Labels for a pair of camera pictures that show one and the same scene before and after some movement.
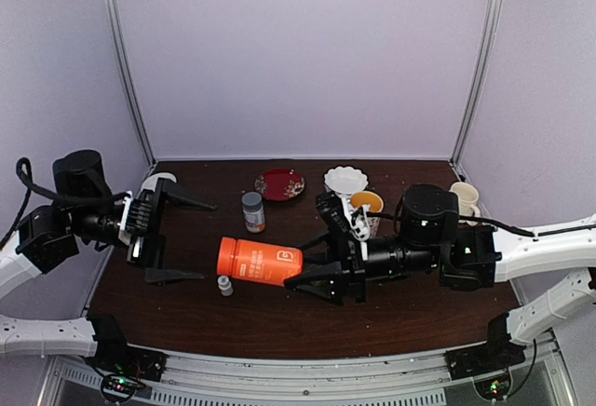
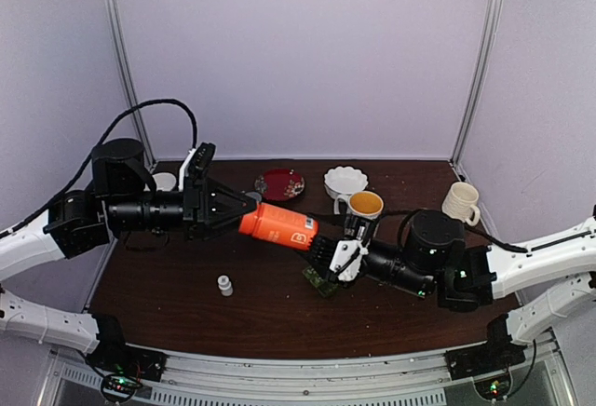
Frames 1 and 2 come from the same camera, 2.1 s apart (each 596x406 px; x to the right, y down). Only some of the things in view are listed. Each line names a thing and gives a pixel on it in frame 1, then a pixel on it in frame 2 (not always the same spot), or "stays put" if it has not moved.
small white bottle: x=225 y=286 stays put
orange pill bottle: x=258 y=262 to x=280 y=225
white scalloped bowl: x=345 y=180 stays put
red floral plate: x=278 y=183 stays put
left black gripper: x=152 y=245 to x=196 y=208
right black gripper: x=347 y=275 to x=360 y=225
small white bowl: x=151 y=182 stays put
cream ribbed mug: x=467 y=199 stays put
